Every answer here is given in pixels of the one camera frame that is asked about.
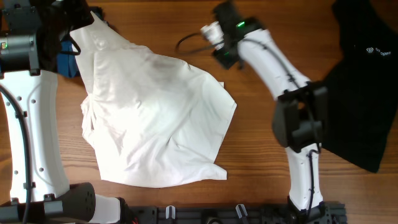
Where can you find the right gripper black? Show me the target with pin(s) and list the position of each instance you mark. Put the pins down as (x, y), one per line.
(224, 10)

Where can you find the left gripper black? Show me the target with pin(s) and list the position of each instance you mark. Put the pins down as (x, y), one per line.
(84, 17)

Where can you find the white t-shirt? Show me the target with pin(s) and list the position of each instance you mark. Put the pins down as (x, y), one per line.
(153, 121)

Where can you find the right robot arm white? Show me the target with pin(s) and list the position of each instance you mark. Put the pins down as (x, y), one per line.
(301, 109)

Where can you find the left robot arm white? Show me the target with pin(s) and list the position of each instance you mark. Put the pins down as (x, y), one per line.
(40, 190)

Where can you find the blue polo shirt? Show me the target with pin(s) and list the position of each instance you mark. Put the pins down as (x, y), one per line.
(67, 66)

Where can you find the black t-shirt with logo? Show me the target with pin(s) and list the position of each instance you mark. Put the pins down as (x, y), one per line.
(362, 87)

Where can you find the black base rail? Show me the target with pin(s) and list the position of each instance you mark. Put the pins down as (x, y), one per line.
(324, 213)

